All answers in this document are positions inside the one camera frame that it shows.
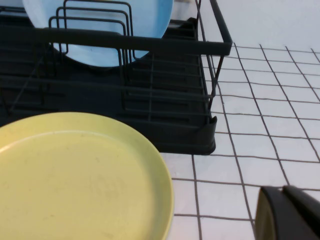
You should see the white grid-pattern table mat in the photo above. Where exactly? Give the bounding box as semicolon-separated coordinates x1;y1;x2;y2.
159;42;320;240

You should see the light blue round plate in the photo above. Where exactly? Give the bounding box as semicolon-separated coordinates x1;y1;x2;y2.
21;0;175;69

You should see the black wire dish rack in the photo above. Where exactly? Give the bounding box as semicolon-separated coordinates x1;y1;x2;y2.
0;0;234;124

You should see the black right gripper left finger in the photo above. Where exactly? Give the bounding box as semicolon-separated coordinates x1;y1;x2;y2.
254;186;314;240

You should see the yellow round plate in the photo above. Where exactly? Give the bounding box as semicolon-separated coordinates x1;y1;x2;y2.
0;111;175;240

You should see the black plastic drain tray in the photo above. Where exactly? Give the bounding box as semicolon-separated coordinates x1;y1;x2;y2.
0;17;218;156

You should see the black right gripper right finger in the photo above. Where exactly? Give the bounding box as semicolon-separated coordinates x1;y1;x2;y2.
282;185;320;240

